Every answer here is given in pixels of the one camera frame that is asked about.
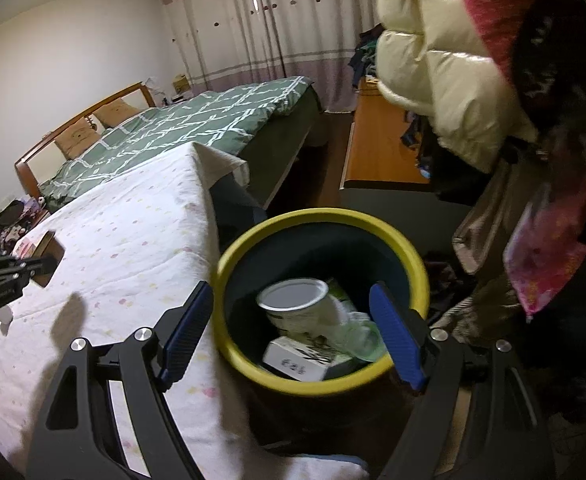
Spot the brown plastic tray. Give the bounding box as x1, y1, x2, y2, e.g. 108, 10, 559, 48
32, 231, 66, 287

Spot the clear jar with green band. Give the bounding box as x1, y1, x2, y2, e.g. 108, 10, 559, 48
320, 311, 386, 363

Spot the white paper cup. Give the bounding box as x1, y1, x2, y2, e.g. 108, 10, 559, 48
256, 278, 349, 337

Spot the yellow-rimmed dark trash bin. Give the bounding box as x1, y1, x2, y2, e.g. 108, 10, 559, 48
211, 207, 431, 398

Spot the small white bottle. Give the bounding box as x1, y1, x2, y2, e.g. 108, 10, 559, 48
0, 306, 13, 335

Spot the pink strawberry milk carton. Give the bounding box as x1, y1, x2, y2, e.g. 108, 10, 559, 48
12, 240, 36, 259

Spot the white nightstand with clutter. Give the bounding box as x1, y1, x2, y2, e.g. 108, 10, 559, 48
0, 195, 49, 252

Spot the wooden bed headboard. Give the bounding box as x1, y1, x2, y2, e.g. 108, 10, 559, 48
14, 81, 155, 198

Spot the white floral table cloth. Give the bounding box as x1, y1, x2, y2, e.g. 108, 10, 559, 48
0, 143, 367, 479

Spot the tan pillow left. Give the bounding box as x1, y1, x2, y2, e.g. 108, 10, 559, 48
54, 117, 100, 160

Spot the tan pillow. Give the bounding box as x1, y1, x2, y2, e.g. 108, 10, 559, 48
54, 117, 100, 160
94, 99, 141, 128

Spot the tan pillow right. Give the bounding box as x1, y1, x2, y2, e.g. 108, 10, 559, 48
94, 99, 141, 128

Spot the pink floral cloth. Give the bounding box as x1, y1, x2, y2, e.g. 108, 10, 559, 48
503, 173, 586, 318

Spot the white printed box in bin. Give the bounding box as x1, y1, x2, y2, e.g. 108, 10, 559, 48
263, 336, 359, 382

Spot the green plaid bed quilt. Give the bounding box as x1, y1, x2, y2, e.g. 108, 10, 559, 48
39, 76, 320, 207

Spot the orange wooden desk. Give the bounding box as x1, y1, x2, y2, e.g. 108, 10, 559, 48
341, 78, 430, 192

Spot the white and purple curtain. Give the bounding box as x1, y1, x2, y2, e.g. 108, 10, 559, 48
159, 0, 379, 112

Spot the cream puffer jacket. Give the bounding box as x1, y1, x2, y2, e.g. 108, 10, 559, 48
375, 0, 536, 172

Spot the pile of dark clothes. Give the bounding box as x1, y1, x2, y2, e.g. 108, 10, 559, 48
348, 23, 385, 89

